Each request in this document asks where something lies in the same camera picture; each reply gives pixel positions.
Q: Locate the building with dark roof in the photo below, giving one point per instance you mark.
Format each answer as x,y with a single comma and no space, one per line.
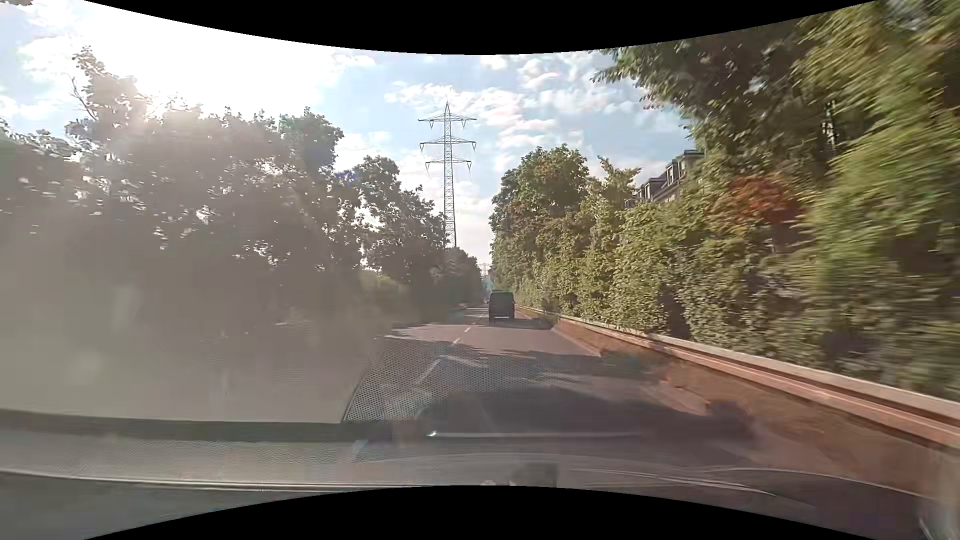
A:
666,178

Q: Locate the low concrete wall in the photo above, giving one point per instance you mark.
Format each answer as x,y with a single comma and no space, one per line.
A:
757,366

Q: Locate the dark van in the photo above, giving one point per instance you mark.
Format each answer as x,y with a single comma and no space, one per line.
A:
501,305

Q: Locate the tall green hedge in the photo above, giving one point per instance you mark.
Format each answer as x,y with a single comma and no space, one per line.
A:
750,247

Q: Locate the row of trees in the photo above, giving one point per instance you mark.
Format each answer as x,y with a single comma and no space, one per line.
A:
225,225

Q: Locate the grey asphalt road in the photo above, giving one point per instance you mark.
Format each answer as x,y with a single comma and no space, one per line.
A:
501,343

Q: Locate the steel lattice pylon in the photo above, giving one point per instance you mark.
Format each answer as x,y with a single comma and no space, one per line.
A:
448,172

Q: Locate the car's own bonnet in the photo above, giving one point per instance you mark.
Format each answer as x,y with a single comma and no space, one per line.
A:
225,502

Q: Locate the reddish pavement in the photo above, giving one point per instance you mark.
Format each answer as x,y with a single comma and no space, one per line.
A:
750,405

